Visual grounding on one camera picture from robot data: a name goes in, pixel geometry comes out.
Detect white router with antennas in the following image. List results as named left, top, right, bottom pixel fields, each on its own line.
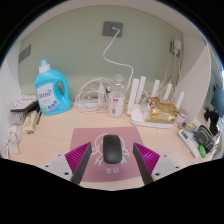
left=126, top=75, right=186, bottom=130

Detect gold foil bag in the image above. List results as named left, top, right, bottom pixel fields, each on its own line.
left=145, top=96, right=179, bottom=125

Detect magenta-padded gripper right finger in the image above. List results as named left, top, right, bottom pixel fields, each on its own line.
left=131, top=142, right=181, bottom=186

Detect white cable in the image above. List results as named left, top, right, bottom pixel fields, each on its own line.
left=102, top=27, right=135, bottom=84

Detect small white jar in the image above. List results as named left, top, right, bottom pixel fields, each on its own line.
left=175, top=109, right=188, bottom=128

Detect pink printed mouse pad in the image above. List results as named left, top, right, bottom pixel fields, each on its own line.
left=69, top=126, right=149, bottom=183

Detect grey pencil case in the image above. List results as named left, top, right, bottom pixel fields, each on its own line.
left=194, top=124, right=217, bottom=154

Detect grey wall socket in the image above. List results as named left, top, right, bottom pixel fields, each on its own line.
left=18, top=44, right=32, bottom=64
left=102, top=20, right=124, bottom=38

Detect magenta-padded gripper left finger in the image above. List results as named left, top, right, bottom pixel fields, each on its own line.
left=42, top=141, right=93, bottom=186

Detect black computer mouse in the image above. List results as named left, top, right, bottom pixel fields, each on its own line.
left=102, top=134, right=122, bottom=165

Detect beige small box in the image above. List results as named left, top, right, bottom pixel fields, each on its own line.
left=22, top=110, right=39, bottom=135

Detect white wall charger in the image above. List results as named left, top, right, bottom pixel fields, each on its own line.
left=170, top=38, right=183, bottom=57

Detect white remote control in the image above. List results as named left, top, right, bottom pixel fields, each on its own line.
left=177, top=128, right=200, bottom=159

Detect blue detergent bottle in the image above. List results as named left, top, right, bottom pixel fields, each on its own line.
left=33, top=58, right=72, bottom=116

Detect clear plastic bottle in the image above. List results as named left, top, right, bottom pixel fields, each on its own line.
left=108, top=73, right=127, bottom=118

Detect small green bottle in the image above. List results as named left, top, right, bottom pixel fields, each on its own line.
left=198, top=143, right=208, bottom=159

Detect white power strip with cables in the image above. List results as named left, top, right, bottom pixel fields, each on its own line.
left=73, top=77, right=111, bottom=109

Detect white shelf unit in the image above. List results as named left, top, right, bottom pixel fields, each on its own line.
left=13, top=0, right=218, bottom=118

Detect clear plastic bags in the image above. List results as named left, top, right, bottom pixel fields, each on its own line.
left=3, top=124, right=23, bottom=158

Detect black monitor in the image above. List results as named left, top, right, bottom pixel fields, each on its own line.
left=211, top=83, right=224, bottom=116

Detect stack of books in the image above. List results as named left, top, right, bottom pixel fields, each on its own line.
left=9, top=94, right=39, bottom=113

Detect black bag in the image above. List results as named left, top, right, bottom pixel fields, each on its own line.
left=203, top=108, right=220, bottom=136

